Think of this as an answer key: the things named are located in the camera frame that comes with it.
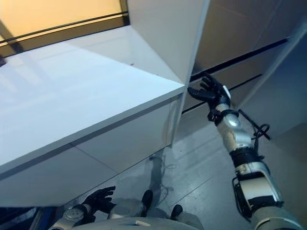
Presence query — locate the black robot left foot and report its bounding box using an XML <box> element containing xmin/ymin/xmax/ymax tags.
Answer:
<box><xmin>141</xmin><ymin>189</ymin><xmax>154</xmax><ymax>217</ymax></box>

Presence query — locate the orange lit window black frame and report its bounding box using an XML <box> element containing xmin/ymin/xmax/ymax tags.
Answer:
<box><xmin>0</xmin><ymin>0</ymin><xmax>130</xmax><ymax>58</ymax></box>

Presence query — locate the stainless steel fridge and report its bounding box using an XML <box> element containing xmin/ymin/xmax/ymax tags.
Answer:
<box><xmin>172</xmin><ymin>0</ymin><xmax>307</xmax><ymax>150</ymax></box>

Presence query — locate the grey robot body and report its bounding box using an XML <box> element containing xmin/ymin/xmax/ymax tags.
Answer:
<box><xmin>71</xmin><ymin>198</ymin><xmax>205</xmax><ymax>230</ymax></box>

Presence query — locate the white fridge drawer steel front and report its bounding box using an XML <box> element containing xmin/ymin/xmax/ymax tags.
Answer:
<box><xmin>184</xmin><ymin>44</ymin><xmax>288</xmax><ymax>111</ymax></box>

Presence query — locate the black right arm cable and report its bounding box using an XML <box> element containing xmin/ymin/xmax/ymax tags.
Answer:
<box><xmin>239</xmin><ymin>111</ymin><xmax>271</xmax><ymax>147</ymax></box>

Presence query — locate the black robot right foot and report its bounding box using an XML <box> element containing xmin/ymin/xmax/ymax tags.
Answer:
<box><xmin>170</xmin><ymin>204</ymin><xmax>184</xmax><ymax>221</ymax></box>

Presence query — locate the white counter cabinet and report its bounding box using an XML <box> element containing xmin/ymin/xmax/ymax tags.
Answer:
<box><xmin>0</xmin><ymin>24</ymin><xmax>188</xmax><ymax>207</ymax></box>

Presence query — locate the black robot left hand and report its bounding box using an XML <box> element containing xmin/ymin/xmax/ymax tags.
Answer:
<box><xmin>83</xmin><ymin>185</ymin><xmax>117</xmax><ymax>213</ymax></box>

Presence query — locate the black robot foot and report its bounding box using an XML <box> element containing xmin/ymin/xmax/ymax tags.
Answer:
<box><xmin>170</xmin><ymin>204</ymin><xmax>184</xmax><ymax>221</ymax></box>
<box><xmin>141</xmin><ymin>189</ymin><xmax>154</xmax><ymax>217</ymax></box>

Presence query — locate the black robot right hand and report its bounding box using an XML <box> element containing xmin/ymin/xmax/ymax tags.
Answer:
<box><xmin>187</xmin><ymin>72</ymin><xmax>232</xmax><ymax>106</ymax></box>

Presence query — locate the thin grey floor cable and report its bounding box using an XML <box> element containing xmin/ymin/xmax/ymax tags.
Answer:
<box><xmin>148</xmin><ymin>155</ymin><xmax>177</xmax><ymax>200</ymax></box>

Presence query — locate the tall white cabinet panel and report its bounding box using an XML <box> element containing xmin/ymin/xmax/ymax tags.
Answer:
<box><xmin>126</xmin><ymin>0</ymin><xmax>212</xmax><ymax>150</ymax></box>

